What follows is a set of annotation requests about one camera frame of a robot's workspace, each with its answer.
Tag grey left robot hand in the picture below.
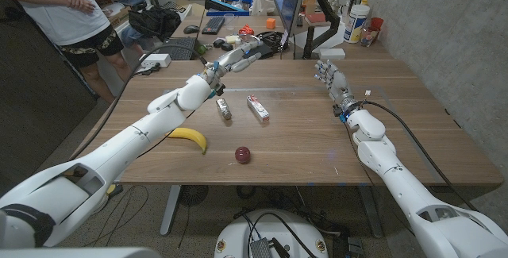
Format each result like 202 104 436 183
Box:
204 35 264 88

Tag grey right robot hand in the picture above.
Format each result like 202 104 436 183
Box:
314 60 360 115

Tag white red toothpaste box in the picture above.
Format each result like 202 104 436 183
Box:
245 94 271 123

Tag yellow toy banana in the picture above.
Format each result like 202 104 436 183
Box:
166 127 209 156

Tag dark red ball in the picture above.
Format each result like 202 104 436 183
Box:
234 146 252 164

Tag clear glass bowl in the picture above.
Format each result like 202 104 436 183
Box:
239 33 261 48

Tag flat white box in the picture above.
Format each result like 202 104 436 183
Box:
318 48 347 60

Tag black tablet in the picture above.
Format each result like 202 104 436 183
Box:
239 42 275 60

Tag clear plastic cup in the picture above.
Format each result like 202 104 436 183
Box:
223 13 237 32

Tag black keyboard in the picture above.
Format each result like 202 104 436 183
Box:
201 15 226 36

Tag black headphones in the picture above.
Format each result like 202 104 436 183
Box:
256 30 289 52

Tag crumpled silver can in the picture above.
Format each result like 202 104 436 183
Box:
215 98 233 121

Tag blue storage bin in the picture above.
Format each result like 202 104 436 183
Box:
204 0 254 17

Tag black laptop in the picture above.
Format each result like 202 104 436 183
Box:
157 36 198 61

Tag clear glass with items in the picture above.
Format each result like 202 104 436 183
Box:
360 25 380 48

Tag white labelled canister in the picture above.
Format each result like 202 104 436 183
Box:
343 4 371 44

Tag white power strip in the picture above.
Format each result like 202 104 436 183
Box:
138 53 172 70

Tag computer monitor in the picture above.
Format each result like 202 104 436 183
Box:
273 0 310 38

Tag black bag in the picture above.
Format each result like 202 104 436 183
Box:
127 6 183 41

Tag grey table leg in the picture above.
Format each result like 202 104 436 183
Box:
356 185 384 239
160 184 182 237

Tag black floor fan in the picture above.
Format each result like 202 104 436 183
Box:
179 185 210 206

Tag white yellow sneaker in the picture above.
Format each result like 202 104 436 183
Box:
85 183 124 216

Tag white robot torso base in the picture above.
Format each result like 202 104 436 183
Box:
214 209 329 258

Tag person in white shirt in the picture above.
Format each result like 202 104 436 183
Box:
0 0 134 104

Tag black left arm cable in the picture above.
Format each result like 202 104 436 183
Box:
69 43 210 162

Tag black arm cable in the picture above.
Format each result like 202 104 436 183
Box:
69 43 210 162
360 100 477 211

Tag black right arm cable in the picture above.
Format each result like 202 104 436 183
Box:
360 100 477 211

